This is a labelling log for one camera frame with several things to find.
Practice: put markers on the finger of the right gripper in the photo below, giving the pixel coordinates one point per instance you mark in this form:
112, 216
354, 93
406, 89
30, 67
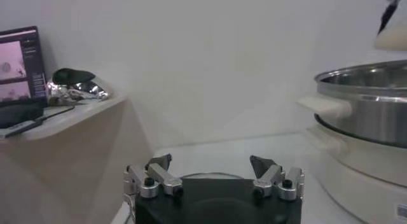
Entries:
388, 13

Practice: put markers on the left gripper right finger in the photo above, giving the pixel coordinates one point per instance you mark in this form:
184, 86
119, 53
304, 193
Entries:
270, 177

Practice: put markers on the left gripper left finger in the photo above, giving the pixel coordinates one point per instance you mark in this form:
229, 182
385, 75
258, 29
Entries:
165, 179

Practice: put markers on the white steamed baozi bun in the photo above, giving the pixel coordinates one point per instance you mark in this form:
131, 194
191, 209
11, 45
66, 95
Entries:
395, 37

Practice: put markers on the round glass pot lid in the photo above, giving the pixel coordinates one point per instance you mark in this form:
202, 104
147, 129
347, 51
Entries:
210, 173

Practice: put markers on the stainless steel steamer basket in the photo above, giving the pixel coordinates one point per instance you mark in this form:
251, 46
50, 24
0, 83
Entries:
365, 117

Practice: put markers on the white side table with mouse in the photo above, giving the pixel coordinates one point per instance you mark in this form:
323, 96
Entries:
79, 155

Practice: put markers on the cream electric cooking pot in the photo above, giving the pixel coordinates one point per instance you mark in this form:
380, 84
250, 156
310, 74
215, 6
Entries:
365, 168

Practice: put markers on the chrome and black headset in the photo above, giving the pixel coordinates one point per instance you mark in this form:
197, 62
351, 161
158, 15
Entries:
73, 80

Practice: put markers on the grey usb hub dongle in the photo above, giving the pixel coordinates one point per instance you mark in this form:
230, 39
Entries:
19, 128

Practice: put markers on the black computer mouse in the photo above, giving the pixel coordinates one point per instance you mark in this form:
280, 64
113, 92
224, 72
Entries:
19, 114

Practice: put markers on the laptop with pink screen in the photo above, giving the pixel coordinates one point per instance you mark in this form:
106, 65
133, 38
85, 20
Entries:
19, 63

